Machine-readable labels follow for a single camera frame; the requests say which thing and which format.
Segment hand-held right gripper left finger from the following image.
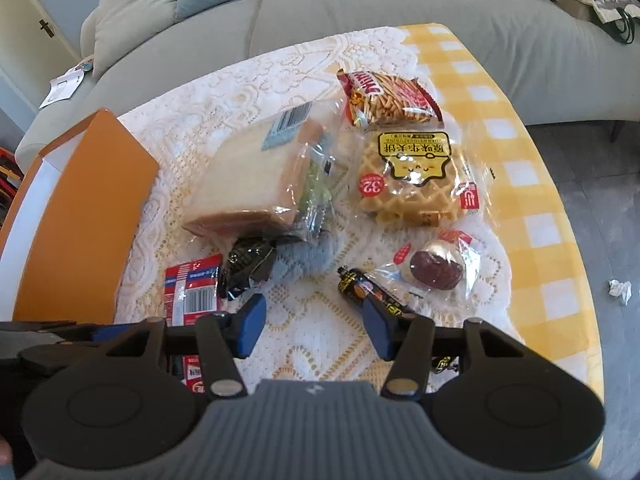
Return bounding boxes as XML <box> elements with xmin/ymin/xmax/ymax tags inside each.
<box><xmin>95</xmin><ymin>292</ymin><xmax>267</xmax><ymax>401</ymax></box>

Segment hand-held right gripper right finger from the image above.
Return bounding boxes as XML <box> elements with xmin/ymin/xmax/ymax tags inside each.
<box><xmin>361</xmin><ymin>296</ymin><xmax>531</xmax><ymax>401</ymax></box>

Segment black sausage stick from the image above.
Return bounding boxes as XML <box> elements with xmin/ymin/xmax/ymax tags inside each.
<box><xmin>337</xmin><ymin>266</ymin><xmax>461</xmax><ymax>373</ymax></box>

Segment small black packet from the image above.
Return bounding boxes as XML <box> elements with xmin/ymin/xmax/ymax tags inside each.
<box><xmin>220</xmin><ymin>236</ymin><xmax>278</xmax><ymax>301</ymax></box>

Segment red barcode packet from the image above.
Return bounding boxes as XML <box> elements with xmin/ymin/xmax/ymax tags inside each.
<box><xmin>164</xmin><ymin>254</ymin><xmax>223</xmax><ymax>395</ymax></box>

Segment clear packet with red date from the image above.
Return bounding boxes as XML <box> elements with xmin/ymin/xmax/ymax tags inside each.
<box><xmin>372</xmin><ymin>229</ymin><xmax>483</xmax><ymax>306</ymax></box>

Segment orange cardboard box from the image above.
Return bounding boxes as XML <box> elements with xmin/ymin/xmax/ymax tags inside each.
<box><xmin>0</xmin><ymin>107</ymin><xmax>161</xmax><ymax>331</ymax></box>

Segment waffle packet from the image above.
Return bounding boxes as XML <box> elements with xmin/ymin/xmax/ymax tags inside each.
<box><xmin>345</xmin><ymin>127</ymin><xmax>493</xmax><ymax>228</ymax></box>

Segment sandwich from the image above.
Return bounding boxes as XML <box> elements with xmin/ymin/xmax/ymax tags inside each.
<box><xmin>181</xmin><ymin>101</ymin><xmax>346</xmax><ymax>246</ymax></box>

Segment red stick snack bag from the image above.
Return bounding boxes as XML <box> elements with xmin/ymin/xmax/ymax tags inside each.
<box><xmin>336</xmin><ymin>69</ymin><xmax>443</xmax><ymax>128</ymax></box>

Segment red stool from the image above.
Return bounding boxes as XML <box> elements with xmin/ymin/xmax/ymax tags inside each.
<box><xmin>0</xmin><ymin>147</ymin><xmax>23</xmax><ymax>201</ymax></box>

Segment white lace tablecloth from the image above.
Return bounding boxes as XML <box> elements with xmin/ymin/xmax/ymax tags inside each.
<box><xmin>117</xmin><ymin>25</ymin><xmax>511</xmax><ymax>396</ymax></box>

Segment crumpled white tissue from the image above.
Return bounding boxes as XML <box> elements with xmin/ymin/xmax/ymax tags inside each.
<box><xmin>607</xmin><ymin>279</ymin><xmax>633</xmax><ymax>306</ymax></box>

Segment white papers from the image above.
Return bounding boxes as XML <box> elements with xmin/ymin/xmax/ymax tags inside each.
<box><xmin>39</xmin><ymin>57</ymin><xmax>96</xmax><ymax>108</ymax></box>

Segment beige cushion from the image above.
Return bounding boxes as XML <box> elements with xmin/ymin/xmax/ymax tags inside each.
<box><xmin>80</xmin><ymin>0</ymin><xmax>191</xmax><ymax>78</ymax></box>

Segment grey sofa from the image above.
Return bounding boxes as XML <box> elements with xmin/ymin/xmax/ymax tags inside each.
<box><xmin>15</xmin><ymin>0</ymin><xmax>640</xmax><ymax>161</ymax></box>

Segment cream cabinet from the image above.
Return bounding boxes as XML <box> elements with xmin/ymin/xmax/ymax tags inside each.
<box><xmin>0</xmin><ymin>0</ymin><xmax>83</xmax><ymax>111</ymax></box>

